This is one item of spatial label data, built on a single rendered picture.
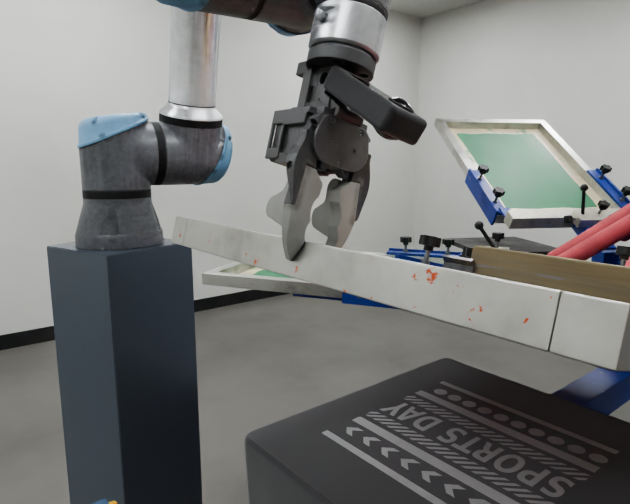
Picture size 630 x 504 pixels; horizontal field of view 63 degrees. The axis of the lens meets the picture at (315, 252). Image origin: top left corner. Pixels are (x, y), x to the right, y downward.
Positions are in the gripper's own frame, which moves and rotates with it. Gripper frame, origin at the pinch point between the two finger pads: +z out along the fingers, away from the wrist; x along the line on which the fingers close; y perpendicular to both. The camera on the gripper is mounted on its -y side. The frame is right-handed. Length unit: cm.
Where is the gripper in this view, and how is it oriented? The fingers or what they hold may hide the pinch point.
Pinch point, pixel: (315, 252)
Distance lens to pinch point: 51.4
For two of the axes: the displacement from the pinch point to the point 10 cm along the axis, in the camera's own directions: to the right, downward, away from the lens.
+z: -2.1, 9.8, 0.0
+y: -6.3, -1.3, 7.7
